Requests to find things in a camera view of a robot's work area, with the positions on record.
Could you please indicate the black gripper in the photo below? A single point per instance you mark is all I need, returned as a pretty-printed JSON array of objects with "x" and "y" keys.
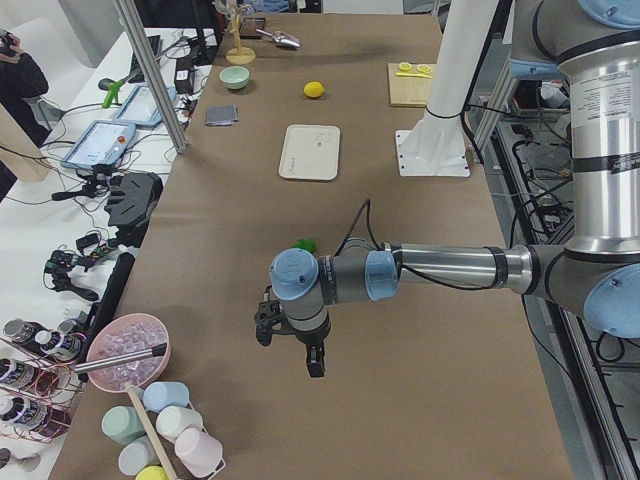
[{"x": 310, "y": 341}]

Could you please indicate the green lime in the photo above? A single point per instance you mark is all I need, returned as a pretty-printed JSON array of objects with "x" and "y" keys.
[{"x": 306, "y": 244}]

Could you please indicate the yellow lemon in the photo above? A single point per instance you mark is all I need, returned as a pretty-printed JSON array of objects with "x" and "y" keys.
[{"x": 313, "y": 89}]

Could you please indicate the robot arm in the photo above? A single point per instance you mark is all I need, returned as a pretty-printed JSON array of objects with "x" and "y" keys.
[{"x": 594, "y": 46}]

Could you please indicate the white rabbit tray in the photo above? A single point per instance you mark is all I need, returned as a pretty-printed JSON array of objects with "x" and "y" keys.
[{"x": 310, "y": 152}]

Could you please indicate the pink cup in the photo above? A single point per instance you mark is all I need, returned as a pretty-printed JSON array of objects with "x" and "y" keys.
[{"x": 200, "y": 453}]

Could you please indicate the white cup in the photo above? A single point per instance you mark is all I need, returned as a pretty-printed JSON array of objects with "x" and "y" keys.
[{"x": 173, "y": 420}]

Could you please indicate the blue cup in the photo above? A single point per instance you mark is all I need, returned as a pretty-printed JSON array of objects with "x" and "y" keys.
[{"x": 161, "y": 394}]

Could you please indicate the wooden cup stand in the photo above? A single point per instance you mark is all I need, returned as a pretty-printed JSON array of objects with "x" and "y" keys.
[{"x": 132, "y": 392}]

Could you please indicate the pink bowl of ice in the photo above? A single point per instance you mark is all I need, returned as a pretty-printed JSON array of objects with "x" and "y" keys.
[{"x": 125, "y": 335}]

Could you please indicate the yellow cup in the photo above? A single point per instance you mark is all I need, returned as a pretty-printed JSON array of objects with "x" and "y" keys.
[{"x": 152, "y": 472}]

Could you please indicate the grey cup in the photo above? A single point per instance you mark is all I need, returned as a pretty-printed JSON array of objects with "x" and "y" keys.
[{"x": 137, "y": 455}]

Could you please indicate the green cup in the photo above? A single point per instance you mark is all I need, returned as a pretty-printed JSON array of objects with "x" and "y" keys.
[{"x": 122, "y": 425}]

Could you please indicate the grey folded cloth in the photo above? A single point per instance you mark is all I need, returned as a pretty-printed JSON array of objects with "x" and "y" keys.
[{"x": 221, "y": 115}]

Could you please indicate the wooden cutting board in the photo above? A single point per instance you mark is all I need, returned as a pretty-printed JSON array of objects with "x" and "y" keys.
[{"x": 408, "y": 92}]

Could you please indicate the mint green bowl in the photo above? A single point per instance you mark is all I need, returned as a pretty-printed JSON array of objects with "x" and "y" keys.
[{"x": 234, "y": 77}]

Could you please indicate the yellow plastic knife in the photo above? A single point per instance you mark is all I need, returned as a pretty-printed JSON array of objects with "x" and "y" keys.
[{"x": 413, "y": 75}]

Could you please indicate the teach pendant tablet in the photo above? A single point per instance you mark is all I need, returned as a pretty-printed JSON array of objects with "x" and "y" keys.
[{"x": 103, "y": 143}]

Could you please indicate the wooden banana stand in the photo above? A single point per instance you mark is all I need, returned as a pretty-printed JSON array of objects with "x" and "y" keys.
[{"x": 235, "y": 13}]

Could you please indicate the silver scoop far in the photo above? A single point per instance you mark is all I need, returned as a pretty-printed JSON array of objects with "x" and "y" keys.
[{"x": 281, "y": 39}]

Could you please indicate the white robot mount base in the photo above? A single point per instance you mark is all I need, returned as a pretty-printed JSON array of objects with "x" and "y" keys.
[{"x": 435, "y": 146}]

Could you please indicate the copper wire bottle rack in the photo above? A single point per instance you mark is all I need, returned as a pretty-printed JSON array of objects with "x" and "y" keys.
[{"x": 38, "y": 385}]

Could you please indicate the aluminium frame post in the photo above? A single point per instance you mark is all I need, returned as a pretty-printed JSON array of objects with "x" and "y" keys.
[{"x": 130, "y": 20}]

